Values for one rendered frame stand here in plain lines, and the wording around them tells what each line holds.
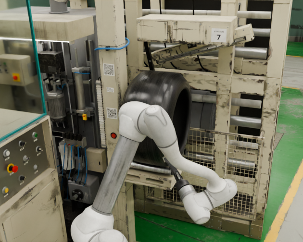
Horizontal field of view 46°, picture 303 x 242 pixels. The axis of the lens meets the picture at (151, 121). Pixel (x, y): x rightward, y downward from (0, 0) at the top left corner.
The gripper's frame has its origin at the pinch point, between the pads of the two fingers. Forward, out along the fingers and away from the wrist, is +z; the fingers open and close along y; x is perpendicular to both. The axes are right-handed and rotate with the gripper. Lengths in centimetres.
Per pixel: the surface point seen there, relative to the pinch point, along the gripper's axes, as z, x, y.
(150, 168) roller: 12.0, -10.1, 16.4
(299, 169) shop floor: 37, 144, 191
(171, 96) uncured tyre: 21.3, 16.8, -26.4
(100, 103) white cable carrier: 57, -21, -10
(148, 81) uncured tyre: 36.4, 10.0, -29.7
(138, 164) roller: 18.2, -15.9, 16.1
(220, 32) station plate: 41, 61, -37
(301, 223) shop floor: -27, 90, 143
